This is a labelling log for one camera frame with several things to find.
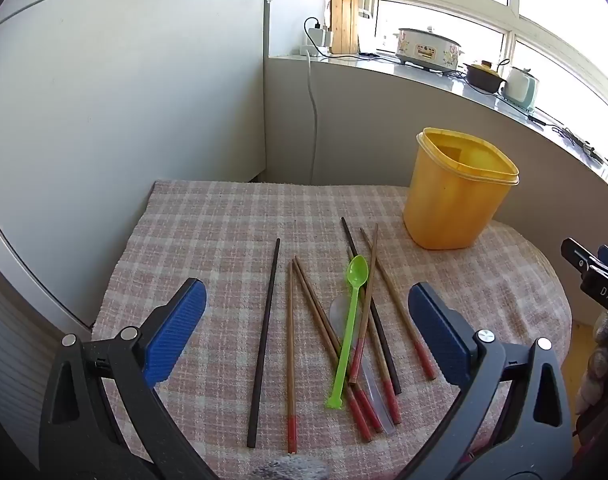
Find black chopstick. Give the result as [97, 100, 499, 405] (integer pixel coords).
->
[246, 238, 281, 448]
[340, 217, 403, 396]

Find pale green electric kettle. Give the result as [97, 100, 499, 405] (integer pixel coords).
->
[498, 65, 540, 112]

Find white floral electric cooker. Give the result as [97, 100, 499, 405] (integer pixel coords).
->
[392, 26, 465, 74]

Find brown clay pot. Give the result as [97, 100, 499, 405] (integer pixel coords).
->
[464, 60, 505, 95]

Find green plastic spoon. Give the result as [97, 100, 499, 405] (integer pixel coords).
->
[325, 254, 369, 410]

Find white windowsill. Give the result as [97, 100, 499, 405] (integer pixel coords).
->
[268, 52, 608, 191]

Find black cable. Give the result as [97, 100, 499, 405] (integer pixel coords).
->
[528, 110, 607, 167]

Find person's right hand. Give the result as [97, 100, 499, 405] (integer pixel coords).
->
[576, 311, 608, 416]

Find wooden plank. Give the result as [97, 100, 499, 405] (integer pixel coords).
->
[329, 0, 361, 56]

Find yellow plastic container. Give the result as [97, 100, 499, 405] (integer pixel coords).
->
[403, 127, 520, 251]

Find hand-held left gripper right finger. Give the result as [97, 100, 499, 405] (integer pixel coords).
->
[399, 282, 577, 480]

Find pink checked tablecloth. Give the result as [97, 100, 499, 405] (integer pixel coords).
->
[91, 180, 572, 480]

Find white power strip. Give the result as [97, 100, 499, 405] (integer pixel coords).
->
[299, 24, 335, 58]

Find white power cable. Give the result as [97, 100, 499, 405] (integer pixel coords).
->
[306, 52, 319, 185]

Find clear plastic spoon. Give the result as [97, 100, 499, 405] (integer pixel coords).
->
[329, 295, 397, 436]

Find white refrigerator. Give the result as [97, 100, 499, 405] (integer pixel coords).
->
[0, 0, 267, 333]

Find grey fuzzy cloth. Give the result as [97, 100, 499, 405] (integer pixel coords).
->
[251, 459, 332, 480]

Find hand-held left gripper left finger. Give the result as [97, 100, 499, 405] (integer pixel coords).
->
[39, 277, 207, 480]

